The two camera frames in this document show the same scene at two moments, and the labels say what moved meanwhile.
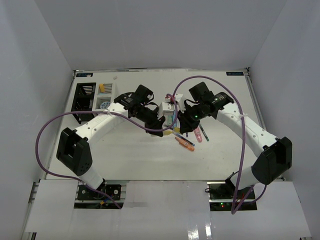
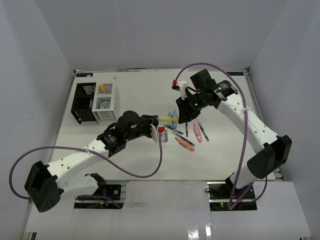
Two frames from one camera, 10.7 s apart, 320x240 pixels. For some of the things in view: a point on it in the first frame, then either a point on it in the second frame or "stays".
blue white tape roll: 104,105 stays
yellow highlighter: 167,132 to 175,118
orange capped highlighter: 102,87 stays
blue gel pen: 184,138 stays
